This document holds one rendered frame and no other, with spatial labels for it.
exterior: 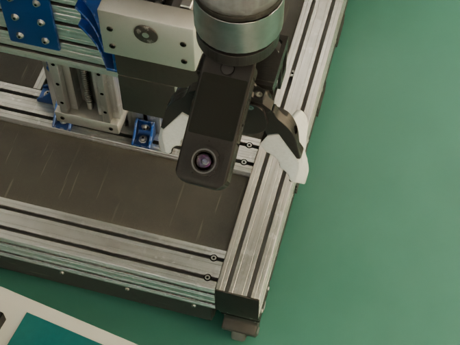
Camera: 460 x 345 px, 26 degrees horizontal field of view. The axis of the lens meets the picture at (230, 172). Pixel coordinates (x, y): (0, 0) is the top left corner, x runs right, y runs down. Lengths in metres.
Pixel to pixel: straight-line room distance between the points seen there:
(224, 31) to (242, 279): 1.21
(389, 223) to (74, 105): 0.78
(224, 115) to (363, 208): 1.51
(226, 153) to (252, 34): 0.11
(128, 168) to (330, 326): 0.55
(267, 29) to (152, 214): 1.29
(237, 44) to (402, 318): 1.47
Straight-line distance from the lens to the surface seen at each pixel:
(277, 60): 0.90
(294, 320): 2.19
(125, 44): 1.39
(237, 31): 0.80
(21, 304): 1.40
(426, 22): 2.69
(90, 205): 2.10
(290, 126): 0.90
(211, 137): 0.84
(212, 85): 0.85
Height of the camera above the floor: 1.99
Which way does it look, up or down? 57 degrees down
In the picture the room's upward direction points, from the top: straight up
